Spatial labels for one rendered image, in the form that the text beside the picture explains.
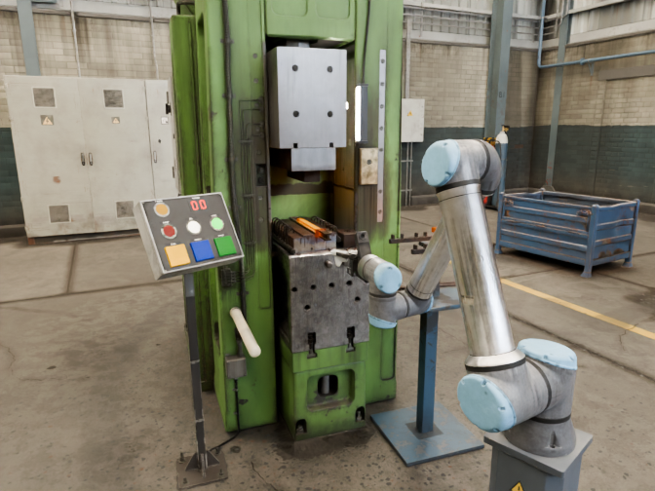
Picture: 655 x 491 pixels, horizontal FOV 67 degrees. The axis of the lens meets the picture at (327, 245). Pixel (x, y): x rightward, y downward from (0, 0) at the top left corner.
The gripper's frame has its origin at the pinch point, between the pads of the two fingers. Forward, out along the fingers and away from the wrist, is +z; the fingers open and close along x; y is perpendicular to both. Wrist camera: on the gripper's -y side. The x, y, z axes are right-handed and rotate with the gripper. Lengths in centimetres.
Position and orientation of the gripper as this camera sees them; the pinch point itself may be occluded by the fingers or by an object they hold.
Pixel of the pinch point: (347, 247)
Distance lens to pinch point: 190.0
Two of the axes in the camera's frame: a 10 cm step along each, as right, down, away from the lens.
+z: -3.4, -2.1, 9.2
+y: 0.1, 9.7, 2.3
